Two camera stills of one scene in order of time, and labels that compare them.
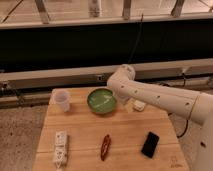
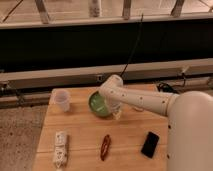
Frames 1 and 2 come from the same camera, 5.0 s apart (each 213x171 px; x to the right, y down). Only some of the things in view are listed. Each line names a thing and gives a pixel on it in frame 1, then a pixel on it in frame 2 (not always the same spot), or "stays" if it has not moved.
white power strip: [61, 148] stays
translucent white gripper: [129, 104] → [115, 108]
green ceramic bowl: [101, 100] stays
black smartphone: [150, 144] stays
